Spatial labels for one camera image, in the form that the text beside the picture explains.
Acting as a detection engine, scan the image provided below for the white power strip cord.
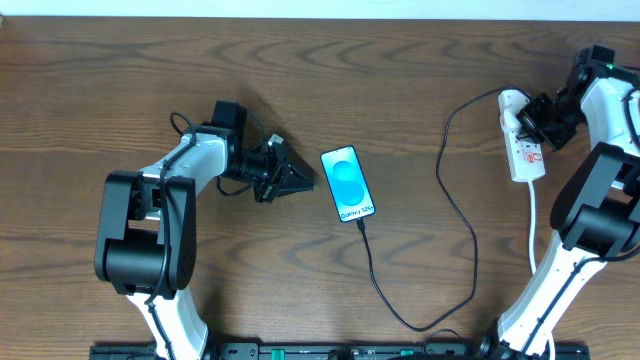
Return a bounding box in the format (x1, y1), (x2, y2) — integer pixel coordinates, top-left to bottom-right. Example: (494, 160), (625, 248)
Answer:
(527, 180), (557, 360)

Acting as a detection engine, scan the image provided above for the white USB charger plug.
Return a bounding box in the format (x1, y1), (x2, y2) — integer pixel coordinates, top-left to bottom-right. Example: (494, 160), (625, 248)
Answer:
(498, 89), (530, 115)

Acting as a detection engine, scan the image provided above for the blue Samsung Galaxy smartphone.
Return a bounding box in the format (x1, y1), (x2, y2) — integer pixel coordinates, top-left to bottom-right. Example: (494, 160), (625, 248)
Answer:
(320, 145), (376, 223)

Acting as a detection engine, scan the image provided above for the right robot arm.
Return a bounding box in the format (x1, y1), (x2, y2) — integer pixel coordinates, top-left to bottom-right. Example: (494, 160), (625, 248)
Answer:
(477, 45), (639, 359)

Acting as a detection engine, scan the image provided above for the white power strip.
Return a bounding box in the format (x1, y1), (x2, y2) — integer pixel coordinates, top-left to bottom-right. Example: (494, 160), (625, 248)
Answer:
(500, 110), (546, 183)

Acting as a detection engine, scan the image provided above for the black USB charging cable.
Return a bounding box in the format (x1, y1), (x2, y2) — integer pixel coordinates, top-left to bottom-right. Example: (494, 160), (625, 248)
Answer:
(355, 85), (531, 333)

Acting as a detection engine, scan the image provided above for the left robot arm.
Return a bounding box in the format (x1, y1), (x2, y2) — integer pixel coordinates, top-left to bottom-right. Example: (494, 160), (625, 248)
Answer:
(89, 101), (314, 359)

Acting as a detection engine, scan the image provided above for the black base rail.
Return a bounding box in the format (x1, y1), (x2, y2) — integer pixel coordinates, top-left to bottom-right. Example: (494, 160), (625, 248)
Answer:
(88, 339), (592, 360)

